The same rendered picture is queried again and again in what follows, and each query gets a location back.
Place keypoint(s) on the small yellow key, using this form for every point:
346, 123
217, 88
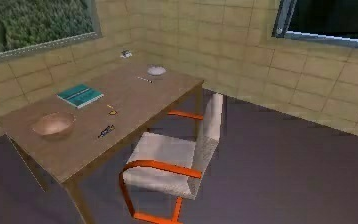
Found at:
112, 110

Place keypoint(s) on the window with green view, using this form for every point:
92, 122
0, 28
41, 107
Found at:
37, 23

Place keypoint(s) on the small white grey object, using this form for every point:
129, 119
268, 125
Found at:
126, 53

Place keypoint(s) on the brown wooden table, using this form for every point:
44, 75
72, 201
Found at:
130, 96

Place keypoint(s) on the brown wooden bowl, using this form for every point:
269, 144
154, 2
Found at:
53, 124

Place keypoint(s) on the white round plate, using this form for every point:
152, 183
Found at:
156, 70

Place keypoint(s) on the teal book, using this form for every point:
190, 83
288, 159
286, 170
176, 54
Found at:
80, 95

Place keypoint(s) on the white chair with orange frame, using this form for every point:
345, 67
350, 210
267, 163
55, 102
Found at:
167, 156

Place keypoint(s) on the dark window with grey frame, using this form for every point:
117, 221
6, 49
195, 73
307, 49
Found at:
327, 18

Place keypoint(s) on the thin white pencil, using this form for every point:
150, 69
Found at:
145, 79

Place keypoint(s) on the dark blue pen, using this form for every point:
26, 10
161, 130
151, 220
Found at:
106, 131

